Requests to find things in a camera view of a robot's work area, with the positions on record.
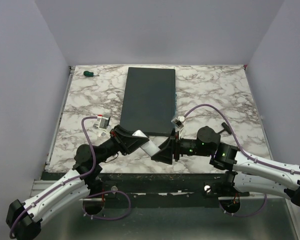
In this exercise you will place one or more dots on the white remote control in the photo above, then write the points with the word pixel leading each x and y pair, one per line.
pixel 149 147

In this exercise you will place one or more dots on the green handled screwdriver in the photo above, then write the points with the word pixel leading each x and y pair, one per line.
pixel 90 74

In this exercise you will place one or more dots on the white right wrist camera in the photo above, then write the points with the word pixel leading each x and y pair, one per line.
pixel 179 124

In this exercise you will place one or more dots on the black plastic clip part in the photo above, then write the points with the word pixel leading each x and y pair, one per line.
pixel 225 128

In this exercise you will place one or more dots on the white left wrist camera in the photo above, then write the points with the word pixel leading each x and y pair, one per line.
pixel 103 122

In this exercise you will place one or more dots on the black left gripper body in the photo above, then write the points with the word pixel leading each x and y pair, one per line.
pixel 117 143

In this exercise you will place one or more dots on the dark network switch box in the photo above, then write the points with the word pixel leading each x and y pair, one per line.
pixel 149 102

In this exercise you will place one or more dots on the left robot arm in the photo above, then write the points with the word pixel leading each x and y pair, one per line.
pixel 26 219

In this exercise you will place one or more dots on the silver metal bracket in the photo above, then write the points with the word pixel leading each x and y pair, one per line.
pixel 103 131

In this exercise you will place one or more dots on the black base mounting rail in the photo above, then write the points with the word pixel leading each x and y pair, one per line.
pixel 159 190

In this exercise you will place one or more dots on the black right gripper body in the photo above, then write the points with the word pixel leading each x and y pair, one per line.
pixel 185 146

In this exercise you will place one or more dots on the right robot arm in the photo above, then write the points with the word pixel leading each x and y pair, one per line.
pixel 245 172

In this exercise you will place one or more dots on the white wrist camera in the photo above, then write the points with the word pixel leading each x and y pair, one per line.
pixel 179 124
pixel 103 122

